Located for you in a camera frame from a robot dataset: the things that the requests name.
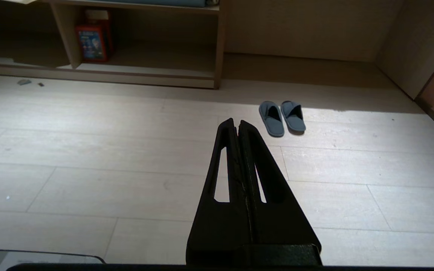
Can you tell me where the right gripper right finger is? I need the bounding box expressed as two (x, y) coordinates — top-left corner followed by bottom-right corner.
(238, 120), (322, 265)

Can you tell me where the light wooden shelf unit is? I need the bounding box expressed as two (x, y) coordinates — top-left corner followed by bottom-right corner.
(0, 0), (226, 90)

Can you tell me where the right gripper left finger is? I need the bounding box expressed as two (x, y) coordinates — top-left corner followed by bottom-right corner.
(186, 118), (248, 265)

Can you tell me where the red box with picture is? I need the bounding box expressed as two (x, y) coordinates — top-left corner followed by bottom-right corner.
(75, 9), (113, 63)

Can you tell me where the grey-blue slipper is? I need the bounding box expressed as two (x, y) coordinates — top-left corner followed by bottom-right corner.
(280, 100), (307, 133)
(259, 100), (285, 137)

